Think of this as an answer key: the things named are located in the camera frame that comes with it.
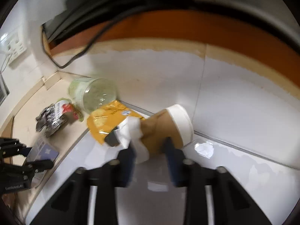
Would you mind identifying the black power cable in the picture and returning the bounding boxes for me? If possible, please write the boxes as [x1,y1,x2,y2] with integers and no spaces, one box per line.
[40,6,146,70]

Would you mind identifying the silver foil bag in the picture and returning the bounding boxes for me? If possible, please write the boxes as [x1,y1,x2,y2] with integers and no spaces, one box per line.
[36,103,68,138]

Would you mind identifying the tomato printed green package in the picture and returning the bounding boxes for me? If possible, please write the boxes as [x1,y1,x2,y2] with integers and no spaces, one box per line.
[54,98,84,122]

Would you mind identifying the yellow snack bag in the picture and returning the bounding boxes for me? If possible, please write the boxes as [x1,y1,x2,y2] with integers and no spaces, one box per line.
[87,100,145,145]

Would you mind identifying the brown paper coffee cup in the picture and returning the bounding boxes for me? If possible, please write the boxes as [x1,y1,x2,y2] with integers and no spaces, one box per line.
[140,104,194,157]

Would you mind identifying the orange wooden window frame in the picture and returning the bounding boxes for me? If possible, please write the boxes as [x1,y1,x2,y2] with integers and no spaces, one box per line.
[41,10,299,97]

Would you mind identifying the white purple small box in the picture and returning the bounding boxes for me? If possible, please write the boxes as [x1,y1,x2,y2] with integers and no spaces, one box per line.
[25,134,59,188]

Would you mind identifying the white wall power socket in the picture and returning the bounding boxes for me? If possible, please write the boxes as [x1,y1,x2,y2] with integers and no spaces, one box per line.
[1,29,27,64]

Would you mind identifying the green label plastic bottle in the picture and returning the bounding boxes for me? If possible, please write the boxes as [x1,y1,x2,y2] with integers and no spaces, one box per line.
[68,78,117,113]

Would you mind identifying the white paper bag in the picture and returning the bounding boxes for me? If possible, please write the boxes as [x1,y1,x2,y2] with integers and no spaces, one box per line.
[104,116,149,164]

